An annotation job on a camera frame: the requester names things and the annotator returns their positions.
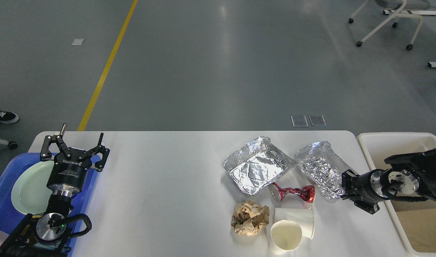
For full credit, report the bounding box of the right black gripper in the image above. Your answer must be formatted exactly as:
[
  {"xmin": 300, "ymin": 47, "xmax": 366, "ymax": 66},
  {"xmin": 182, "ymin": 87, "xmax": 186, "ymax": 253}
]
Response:
[{"xmin": 341, "ymin": 169, "xmax": 388, "ymax": 215}]

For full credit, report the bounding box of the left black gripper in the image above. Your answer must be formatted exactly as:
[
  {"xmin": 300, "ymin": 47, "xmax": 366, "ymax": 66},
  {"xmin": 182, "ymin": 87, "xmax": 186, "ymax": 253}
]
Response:
[{"xmin": 39, "ymin": 124, "xmax": 110, "ymax": 197}]

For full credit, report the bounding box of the aluminium foil sheet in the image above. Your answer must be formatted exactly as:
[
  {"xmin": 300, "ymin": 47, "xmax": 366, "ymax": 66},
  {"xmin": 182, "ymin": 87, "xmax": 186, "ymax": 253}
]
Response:
[{"xmin": 294, "ymin": 141, "xmax": 352, "ymax": 203}]

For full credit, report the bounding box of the mint green plate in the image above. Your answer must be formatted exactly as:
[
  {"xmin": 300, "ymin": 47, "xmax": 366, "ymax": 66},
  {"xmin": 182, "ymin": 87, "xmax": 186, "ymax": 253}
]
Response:
[{"xmin": 11, "ymin": 161, "xmax": 54, "ymax": 214}]

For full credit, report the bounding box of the brown paper bag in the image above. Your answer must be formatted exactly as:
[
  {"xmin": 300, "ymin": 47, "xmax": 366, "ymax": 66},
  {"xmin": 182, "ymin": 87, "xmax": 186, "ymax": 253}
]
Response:
[{"xmin": 391, "ymin": 200, "xmax": 436, "ymax": 253}]

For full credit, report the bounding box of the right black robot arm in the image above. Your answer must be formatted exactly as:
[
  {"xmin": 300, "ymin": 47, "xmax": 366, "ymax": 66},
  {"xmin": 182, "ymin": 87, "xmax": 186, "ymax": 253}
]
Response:
[{"xmin": 341, "ymin": 148, "xmax": 436, "ymax": 214}]

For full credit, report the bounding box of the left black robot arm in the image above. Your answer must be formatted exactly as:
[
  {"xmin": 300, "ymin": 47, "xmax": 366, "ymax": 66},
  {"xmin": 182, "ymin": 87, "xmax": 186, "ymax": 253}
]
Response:
[{"xmin": 0, "ymin": 124, "xmax": 110, "ymax": 257}]

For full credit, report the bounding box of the crushed red can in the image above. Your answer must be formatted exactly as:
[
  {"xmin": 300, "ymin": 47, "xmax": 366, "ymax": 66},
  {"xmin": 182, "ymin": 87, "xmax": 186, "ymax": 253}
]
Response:
[{"xmin": 268, "ymin": 183, "xmax": 316, "ymax": 203}]

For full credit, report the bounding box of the lying white paper cup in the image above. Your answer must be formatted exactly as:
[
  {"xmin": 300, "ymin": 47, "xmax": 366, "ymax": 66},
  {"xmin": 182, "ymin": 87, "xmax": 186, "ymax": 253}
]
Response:
[{"xmin": 274, "ymin": 208, "xmax": 315, "ymax": 239}]

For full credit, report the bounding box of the white furniture leg with caster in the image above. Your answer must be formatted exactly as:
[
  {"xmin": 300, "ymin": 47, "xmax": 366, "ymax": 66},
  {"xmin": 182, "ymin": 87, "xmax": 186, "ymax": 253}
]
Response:
[{"xmin": 0, "ymin": 139, "xmax": 18, "ymax": 150}]

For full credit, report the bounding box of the beige plastic bin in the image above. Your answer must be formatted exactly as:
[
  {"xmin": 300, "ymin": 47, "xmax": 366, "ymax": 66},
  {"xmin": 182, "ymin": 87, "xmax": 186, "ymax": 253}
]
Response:
[{"xmin": 357, "ymin": 133, "xmax": 436, "ymax": 257}]

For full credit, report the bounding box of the right floor plate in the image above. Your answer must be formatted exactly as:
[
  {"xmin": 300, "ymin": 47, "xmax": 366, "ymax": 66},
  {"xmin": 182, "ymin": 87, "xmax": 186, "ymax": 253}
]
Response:
[{"xmin": 309, "ymin": 115, "xmax": 327, "ymax": 127}]

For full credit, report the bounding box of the floor plate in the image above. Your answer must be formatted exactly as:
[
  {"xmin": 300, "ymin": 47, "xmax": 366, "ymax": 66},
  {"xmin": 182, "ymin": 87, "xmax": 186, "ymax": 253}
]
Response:
[
  {"xmin": 309, "ymin": 115, "xmax": 327, "ymax": 127},
  {"xmin": 291, "ymin": 115, "xmax": 309, "ymax": 127}
]

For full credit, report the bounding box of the blue plastic tray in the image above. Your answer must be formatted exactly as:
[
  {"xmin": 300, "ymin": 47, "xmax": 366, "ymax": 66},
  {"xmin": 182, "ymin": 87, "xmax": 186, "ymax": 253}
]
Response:
[{"xmin": 0, "ymin": 153, "xmax": 101, "ymax": 257}]

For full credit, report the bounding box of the person leg and shoe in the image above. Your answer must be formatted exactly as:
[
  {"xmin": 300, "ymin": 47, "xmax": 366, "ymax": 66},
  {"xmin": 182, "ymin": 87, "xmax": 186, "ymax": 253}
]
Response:
[{"xmin": 0, "ymin": 109, "xmax": 19, "ymax": 124}]

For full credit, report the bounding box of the left floor plate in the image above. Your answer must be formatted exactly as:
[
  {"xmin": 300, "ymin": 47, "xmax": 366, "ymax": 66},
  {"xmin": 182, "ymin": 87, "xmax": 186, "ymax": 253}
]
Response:
[{"xmin": 291, "ymin": 115, "xmax": 309, "ymax": 127}]

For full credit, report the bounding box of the square aluminium foil tray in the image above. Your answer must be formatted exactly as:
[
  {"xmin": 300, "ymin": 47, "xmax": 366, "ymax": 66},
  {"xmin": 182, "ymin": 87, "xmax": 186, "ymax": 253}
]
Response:
[{"xmin": 223, "ymin": 136, "xmax": 298, "ymax": 195}]

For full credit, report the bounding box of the crumpled brown paper ball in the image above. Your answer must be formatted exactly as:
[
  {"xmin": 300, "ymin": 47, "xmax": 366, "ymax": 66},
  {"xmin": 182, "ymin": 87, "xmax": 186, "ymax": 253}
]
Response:
[{"xmin": 231, "ymin": 200, "xmax": 270, "ymax": 236}]

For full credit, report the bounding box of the white floor label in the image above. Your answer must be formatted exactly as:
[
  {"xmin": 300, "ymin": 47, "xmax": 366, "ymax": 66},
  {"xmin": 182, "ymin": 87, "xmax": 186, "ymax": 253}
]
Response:
[{"xmin": 71, "ymin": 39, "xmax": 85, "ymax": 46}]

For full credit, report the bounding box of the white rolling chair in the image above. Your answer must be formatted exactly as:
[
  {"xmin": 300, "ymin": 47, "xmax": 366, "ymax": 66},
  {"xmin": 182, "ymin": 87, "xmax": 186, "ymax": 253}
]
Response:
[{"xmin": 356, "ymin": 0, "xmax": 430, "ymax": 50}]

